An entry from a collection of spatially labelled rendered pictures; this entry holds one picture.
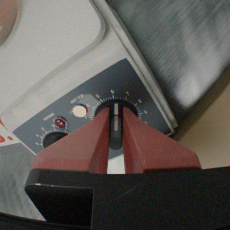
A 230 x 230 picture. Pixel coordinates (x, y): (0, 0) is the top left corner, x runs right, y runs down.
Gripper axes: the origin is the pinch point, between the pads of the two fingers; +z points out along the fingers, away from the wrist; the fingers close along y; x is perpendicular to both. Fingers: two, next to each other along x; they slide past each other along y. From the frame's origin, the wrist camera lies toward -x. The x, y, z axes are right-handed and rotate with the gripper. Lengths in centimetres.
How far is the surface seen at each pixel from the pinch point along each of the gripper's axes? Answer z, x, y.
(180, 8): 8.7, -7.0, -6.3
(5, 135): 6.4, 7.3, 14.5
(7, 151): 6.6, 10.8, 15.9
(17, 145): 6.5, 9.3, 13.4
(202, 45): 6.6, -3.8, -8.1
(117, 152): 1.4, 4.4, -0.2
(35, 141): 1.4, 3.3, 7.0
